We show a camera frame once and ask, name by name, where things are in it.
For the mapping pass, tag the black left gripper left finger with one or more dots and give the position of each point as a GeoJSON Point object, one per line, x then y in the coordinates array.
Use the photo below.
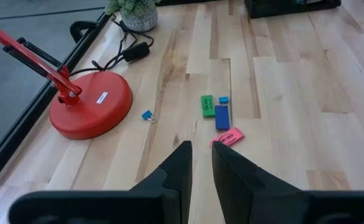
{"type": "Point", "coordinates": [138, 205]}

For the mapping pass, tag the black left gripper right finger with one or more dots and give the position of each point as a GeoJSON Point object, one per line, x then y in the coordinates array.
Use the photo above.
{"type": "Point", "coordinates": [278, 205]}

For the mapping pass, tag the pink eraser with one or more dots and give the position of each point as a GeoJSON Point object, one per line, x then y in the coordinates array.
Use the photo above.
{"type": "Point", "coordinates": [228, 137]}

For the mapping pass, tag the blue binder clip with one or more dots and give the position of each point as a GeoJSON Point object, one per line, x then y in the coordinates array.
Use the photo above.
{"type": "Point", "coordinates": [147, 114]}

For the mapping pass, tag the small light blue eraser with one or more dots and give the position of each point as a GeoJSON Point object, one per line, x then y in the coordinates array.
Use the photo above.
{"type": "Point", "coordinates": [223, 99]}

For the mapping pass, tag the green eraser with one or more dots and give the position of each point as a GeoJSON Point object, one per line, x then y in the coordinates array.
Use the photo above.
{"type": "Point", "coordinates": [208, 105]}

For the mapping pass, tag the black mesh desk organizer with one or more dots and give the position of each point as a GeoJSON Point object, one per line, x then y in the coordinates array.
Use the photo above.
{"type": "Point", "coordinates": [278, 9]}

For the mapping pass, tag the red desk lamp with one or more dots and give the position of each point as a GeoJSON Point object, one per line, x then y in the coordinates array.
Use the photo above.
{"type": "Point", "coordinates": [91, 109]}

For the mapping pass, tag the green plant in patterned pot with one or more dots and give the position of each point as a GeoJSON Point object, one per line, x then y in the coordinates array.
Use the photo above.
{"type": "Point", "coordinates": [138, 18]}

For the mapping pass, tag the black frame clamp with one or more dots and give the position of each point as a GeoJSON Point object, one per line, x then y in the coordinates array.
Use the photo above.
{"type": "Point", "coordinates": [82, 26]}

